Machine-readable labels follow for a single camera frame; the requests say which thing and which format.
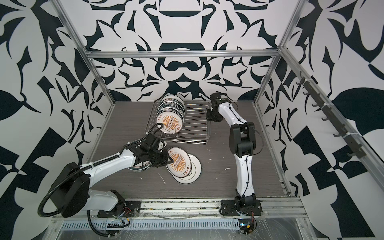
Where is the white plate red green band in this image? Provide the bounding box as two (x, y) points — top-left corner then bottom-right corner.
(128, 161), (152, 172)

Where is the white plate orange sunburst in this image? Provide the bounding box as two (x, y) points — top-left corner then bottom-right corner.
(166, 147), (192, 178)

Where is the wire dish rack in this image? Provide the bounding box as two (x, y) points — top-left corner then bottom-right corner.
(145, 101), (211, 144)

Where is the white plate green cloud motif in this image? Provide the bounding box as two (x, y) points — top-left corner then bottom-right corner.
(172, 154), (202, 185)

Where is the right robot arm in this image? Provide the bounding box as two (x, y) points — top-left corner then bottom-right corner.
(206, 93), (256, 210)

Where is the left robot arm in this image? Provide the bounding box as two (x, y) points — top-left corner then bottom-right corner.
(37, 134), (172, 218)

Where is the white plate back row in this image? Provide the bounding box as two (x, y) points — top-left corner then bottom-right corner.
(156, 110), (184, 134)

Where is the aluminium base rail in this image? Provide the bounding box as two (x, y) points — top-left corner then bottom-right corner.
(50, 196), (308, 221)

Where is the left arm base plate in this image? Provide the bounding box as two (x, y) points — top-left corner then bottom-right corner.
(97, 201), (142, 218)

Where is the white cable duct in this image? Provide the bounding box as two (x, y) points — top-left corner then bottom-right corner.
(59, 219), (241, 231)

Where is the aluminium frame crossbar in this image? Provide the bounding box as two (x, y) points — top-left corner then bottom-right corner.
(85, 50), (278, 59)

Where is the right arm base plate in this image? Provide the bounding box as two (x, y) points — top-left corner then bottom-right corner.
(219, 200), (263, 217)

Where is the wall hook rail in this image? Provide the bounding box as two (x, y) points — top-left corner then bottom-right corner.
(296, 72), (367, 159)

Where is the black corrugated cable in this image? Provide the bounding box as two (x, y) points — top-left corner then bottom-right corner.
(37, 163), (121, 238)

